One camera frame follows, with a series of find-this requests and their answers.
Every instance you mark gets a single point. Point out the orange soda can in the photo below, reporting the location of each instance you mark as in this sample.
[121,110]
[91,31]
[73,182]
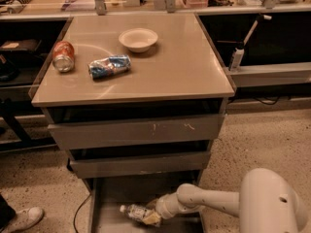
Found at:
[63,58]

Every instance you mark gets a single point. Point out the crushed blue can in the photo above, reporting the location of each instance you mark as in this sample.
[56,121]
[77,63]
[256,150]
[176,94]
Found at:
[109,66]

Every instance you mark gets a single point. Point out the grey drawer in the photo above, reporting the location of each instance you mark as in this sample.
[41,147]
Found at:
[131,124]
[140,159]
[110,193]

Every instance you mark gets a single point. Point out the middle grey drawer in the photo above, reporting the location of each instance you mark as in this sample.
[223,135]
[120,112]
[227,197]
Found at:
[140,159]

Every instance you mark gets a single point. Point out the top grey drawer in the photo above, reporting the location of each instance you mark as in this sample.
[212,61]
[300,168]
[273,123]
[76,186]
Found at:
[131,124]

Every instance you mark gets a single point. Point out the black tray on shelf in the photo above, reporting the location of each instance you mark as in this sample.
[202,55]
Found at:
[22,45]

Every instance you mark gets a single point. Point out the white paper bowl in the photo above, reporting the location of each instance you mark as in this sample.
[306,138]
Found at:
[138,40]

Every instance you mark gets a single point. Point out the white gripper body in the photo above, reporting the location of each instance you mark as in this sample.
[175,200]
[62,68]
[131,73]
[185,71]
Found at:
[162,208]

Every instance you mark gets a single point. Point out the clear plastic water bottle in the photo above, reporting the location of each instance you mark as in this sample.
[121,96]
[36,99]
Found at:
[135,212]

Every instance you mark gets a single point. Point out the bottom grey drawer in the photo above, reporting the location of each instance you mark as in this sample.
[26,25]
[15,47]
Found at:
[110,193]

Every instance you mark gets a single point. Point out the white glue tube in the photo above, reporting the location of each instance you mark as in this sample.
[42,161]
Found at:
[236,59]

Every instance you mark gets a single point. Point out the grey drawer cabinet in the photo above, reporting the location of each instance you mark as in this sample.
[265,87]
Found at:
[181,65]

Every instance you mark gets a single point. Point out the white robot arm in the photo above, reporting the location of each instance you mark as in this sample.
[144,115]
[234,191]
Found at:
[265,203]

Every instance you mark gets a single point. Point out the white sneaker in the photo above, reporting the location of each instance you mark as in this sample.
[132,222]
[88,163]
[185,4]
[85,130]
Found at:
[23,220]

